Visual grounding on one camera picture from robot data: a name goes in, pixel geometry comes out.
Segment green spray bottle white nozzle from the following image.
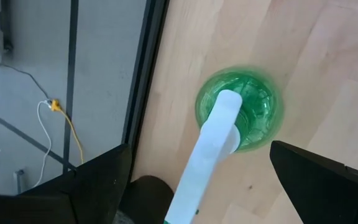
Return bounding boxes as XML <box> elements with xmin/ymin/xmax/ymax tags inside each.
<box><xmin>163</xmin><ymin>65</ymin><xmax>284</xmax><ymax>224</ymax></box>

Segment yellow extension cable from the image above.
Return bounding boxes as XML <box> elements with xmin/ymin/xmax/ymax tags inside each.
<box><xmin>50</xmin><ymin>98</ymin><xmax>85</xmax><ymax>165</ymax></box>

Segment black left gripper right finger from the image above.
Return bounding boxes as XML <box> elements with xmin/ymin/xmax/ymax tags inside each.
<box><xmin>269</xmin><ymin>139</ymin><xmax>358</xmax><ymax>224</ymax></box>

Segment black aluminium table frame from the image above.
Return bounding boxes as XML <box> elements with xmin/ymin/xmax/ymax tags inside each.
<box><xmin>121</xmin><ymin>0</ymin><xmax>171</xmax><ymax>152</ymax></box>

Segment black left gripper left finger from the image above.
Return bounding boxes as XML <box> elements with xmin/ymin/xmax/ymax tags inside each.
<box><xmin>0</xmin><ymin>144</ymin><xmax>133</xmax><ymax>224</ymax></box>

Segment thin black cable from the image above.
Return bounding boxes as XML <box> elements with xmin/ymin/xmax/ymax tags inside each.
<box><xmin>0</xmin><ymin>63</ymin><xmax>51</xmax><ymax>100</ymax></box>

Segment white cable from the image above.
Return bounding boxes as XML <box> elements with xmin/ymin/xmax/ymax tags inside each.
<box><xmin>31</xmin><ymin>99</ymin><xmax>53</xmax><ymax>189</ymax></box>

